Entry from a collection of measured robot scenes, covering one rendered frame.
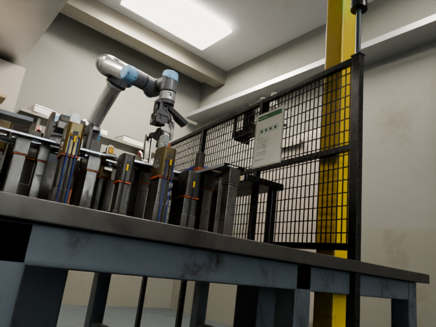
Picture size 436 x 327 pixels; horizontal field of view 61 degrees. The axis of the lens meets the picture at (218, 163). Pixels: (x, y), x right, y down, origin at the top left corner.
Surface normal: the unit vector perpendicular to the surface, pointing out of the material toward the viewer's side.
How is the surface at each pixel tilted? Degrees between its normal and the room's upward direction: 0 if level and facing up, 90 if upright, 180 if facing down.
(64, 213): 90
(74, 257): 90
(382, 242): 90
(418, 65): 90
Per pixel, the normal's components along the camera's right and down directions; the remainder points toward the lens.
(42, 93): 0.64, -0.13
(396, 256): -0.76, -0.26
